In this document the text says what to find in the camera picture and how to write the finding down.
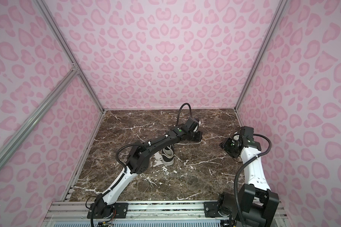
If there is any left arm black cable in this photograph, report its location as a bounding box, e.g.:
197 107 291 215
175 103 193 127

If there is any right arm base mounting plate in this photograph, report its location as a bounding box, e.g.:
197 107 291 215
203 201 232 218

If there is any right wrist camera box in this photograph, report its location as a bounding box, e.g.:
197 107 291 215
238 126 261 151

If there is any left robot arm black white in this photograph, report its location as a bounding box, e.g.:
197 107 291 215
87 126 202 221

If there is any diagonal aluminium frame bar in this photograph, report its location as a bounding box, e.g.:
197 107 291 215
0 67 78 171

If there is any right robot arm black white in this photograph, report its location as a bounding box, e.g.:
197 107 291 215
217 127 279 227

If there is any black white canvas sneaker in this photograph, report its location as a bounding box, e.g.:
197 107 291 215
161 145 175 166

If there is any left corner aluminium post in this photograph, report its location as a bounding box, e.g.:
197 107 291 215
33 0 105 113

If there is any corner aluminium post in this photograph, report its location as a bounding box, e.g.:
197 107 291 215
33 0 105 113
234 0 290 113

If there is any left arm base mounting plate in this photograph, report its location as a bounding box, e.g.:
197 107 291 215
87 201 129 219

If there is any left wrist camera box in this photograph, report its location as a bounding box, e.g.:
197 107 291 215
183 117 200 132

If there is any aluminium front rail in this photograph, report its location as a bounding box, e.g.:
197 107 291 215
41 200 290 227

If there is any white shoelace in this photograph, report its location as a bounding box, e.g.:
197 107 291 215
175 135 226 145

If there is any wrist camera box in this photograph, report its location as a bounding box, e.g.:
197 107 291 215
183 117 200 132
238 126 261 151

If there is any right corner aluminium post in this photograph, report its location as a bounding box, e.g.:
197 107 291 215
234 0 290 113

